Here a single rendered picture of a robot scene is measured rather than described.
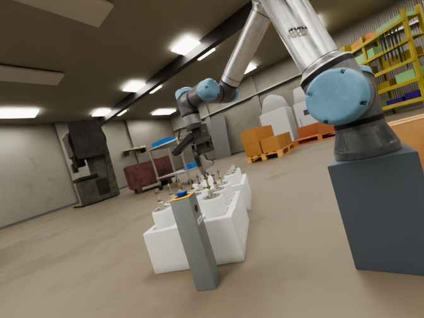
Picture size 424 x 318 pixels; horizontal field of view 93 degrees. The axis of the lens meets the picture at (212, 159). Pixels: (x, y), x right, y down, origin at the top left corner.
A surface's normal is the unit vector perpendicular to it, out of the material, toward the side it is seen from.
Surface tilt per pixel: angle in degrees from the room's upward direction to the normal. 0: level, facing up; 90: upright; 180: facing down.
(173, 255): 90
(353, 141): 73
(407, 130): 90
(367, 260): 90
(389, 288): 0
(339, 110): 97
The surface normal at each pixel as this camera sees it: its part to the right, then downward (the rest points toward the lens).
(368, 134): -0.42, -0.16
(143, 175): 0.45, -0.11
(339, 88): -0.61, 0.34
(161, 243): -0.23, 0.10
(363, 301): -0.29, -0.96
